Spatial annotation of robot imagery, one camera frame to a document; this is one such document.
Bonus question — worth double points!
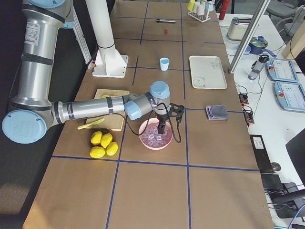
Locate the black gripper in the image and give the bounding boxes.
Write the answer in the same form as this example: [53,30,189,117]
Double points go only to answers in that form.
[155,103,184,135]

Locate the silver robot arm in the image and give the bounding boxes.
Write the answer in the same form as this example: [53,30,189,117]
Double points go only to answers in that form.
[2,0,184,144]

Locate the pink bowl with ice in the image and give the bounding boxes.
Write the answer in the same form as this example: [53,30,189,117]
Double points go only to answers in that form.
[139,118,173,150]

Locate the light blue cup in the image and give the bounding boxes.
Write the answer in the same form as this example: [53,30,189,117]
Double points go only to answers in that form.
[159,57,170,71]

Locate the white cup rack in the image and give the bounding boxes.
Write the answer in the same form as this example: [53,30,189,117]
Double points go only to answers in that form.
[187,0,214,22]

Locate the pink cup on rack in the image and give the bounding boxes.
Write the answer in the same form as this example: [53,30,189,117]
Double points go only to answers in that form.
[193,4,204,16]

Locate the yellow cup on rack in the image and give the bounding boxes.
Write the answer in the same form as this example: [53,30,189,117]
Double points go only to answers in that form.
[187,0,196,11]

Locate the wooden cutting board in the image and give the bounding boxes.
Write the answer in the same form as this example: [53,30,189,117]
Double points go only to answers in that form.
[85,89,129,131]

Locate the yellow lemon lower right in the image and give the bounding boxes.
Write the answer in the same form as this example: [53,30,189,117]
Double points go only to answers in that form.
[106,142,118,156]

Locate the grey purple folded cloth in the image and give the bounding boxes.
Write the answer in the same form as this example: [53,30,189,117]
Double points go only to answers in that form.
[206,104,228,120]

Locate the yellow lemon upper right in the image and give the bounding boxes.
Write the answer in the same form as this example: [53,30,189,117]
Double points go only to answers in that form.
[100,133,113,148]

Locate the yellow plastic knife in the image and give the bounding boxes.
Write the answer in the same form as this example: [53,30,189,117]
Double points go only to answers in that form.
[77,118,104,130]

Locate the yellow lemon far left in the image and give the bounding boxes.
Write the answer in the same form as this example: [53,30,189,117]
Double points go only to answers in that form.
[90,131,103,146]

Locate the yellow lemon lower left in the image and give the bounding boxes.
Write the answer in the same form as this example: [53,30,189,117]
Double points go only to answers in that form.
[90,146,106,158]

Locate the cream serving tray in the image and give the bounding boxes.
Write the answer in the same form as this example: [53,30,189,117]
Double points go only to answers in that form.
[189,55,227,90]

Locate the clear water bottle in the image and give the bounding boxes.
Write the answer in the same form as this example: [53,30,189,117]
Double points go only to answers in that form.
[248,54,269,80]

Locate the blue pot with lid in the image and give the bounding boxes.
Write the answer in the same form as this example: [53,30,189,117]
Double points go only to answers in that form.
[249,36,276,57]

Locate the upper teach pendant tablet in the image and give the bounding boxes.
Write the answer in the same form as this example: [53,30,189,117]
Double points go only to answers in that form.
[266,58,298,83]

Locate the teach pendant tablet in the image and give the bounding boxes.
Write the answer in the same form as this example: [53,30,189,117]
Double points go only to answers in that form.
[266,58,298,83]
[274,81,305,113]

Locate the lower teach pendant tablet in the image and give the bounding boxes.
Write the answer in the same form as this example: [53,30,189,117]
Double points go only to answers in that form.
[274,81,305,113]

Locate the red bottle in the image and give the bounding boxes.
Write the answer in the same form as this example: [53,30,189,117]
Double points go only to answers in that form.
[218,0,230,21]

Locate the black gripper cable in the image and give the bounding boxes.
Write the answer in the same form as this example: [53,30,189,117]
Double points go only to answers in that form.
[112,103,182,144]

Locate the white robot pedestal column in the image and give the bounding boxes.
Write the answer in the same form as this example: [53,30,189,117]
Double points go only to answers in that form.
[86,0,129,78]

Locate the steel muddler black handle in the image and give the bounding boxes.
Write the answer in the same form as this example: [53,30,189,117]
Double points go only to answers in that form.
[156,19,176,23]

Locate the aluminium frame post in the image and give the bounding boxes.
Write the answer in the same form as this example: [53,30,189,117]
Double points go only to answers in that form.
[228,0,270,73]

